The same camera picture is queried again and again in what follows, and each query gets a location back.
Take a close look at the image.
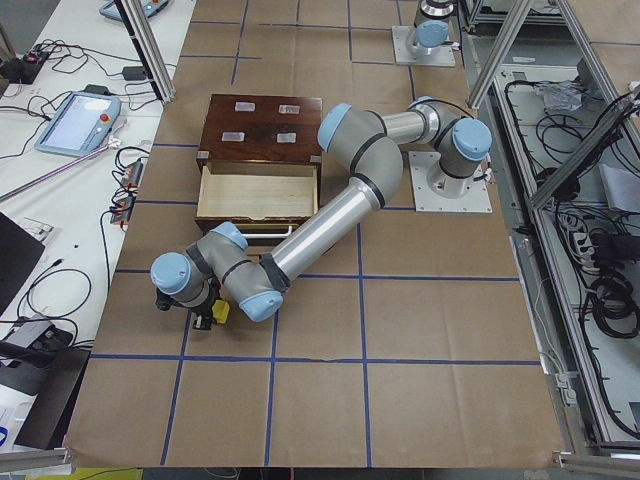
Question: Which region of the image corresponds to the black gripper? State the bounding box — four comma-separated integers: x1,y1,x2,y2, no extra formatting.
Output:
192,295,219,331

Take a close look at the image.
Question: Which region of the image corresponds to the yellow block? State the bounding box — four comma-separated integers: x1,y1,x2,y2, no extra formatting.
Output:
211,299,230,324

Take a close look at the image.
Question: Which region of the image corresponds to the light wooden drawer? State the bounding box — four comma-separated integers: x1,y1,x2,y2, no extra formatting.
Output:
196,162,318,222

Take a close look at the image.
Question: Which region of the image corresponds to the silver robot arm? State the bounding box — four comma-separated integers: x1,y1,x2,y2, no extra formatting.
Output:
150,96,493,330
406,0,454,56

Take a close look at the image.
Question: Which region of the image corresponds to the dark wooden drawer cabinet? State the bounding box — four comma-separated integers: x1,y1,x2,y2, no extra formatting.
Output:
195,94,323,234

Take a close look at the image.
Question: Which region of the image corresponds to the black laptop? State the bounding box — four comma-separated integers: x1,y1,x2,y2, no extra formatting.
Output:
0,214,45,313

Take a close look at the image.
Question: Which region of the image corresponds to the brown paper table cover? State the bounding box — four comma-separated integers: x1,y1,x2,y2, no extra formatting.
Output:
65,1,564,468

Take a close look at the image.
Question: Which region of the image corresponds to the teach pendant tablet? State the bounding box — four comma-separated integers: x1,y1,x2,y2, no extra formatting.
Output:
34,92,122,157

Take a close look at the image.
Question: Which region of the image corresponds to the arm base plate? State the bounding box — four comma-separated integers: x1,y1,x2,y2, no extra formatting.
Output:
408,151,493,214
391,26,455,67

